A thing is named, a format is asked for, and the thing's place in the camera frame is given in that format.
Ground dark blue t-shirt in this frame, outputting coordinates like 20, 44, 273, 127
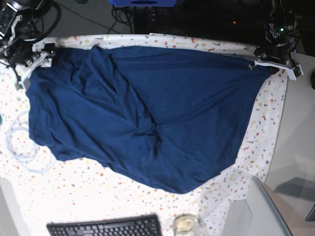
26, 46, 271, 194

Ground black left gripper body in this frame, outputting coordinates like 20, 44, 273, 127
254, 41, 294, 74

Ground blue box at top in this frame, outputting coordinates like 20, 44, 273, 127
109, 0, 184, 7

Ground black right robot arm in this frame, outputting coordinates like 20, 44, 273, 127
0, 0, 62, 68

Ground black computer keyboard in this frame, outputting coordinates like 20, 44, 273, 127
46, 214, 162, 236

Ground grey monitor edge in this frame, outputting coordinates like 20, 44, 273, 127
247, 177, 292, 236

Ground clear glass jar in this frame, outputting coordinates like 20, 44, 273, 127
172, 214, 199, 236

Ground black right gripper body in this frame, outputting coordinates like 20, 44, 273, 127
0, 41, 33, 67

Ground coiled white cable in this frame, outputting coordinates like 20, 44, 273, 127
5, 110, 57, 173

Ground terrazzo patterned tablecloth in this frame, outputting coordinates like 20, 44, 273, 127
0, 33, 292, 234

